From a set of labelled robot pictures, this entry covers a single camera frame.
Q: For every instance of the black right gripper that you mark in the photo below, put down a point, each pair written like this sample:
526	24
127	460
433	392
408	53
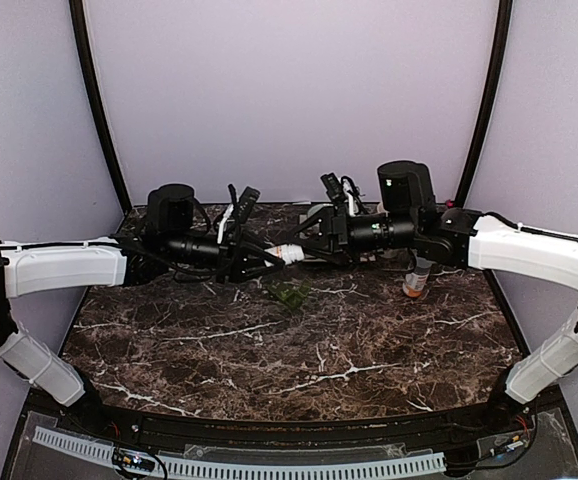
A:
339	225

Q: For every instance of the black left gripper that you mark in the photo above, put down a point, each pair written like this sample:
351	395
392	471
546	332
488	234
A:
233	260

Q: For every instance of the small white pill bottle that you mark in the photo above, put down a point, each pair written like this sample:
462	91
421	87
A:
288	253

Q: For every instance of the green pill organizer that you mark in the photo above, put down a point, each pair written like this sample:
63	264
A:
292	296

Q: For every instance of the orange grey-capped pill bottle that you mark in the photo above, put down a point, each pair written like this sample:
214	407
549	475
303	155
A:
415	281

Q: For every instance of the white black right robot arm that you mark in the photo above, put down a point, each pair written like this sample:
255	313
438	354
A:
457	237

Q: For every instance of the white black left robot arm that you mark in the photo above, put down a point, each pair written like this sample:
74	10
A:
165	243

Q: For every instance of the plain teal ceramic bowl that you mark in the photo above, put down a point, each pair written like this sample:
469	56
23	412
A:
316	210

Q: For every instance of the floral square ceramic plate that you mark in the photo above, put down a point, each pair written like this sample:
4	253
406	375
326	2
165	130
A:
369	257

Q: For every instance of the left circuit board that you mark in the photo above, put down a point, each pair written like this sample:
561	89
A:
129	459

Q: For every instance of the circuit board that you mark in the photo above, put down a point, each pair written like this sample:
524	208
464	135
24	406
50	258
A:
129	459
510	445

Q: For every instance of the right circuit board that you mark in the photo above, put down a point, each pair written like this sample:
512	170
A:
510	445

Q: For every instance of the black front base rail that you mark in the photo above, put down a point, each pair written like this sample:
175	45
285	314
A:
458	434

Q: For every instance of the white slotted cable duct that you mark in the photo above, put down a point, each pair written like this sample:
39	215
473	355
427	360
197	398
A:
209	462

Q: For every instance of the black right corner post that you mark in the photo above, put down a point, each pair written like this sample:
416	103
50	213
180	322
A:
489	93

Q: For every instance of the black corner post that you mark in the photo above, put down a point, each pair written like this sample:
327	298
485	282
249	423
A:
489	93
95	101

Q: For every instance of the black left corner post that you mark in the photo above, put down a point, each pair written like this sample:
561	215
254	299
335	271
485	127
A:
95	101

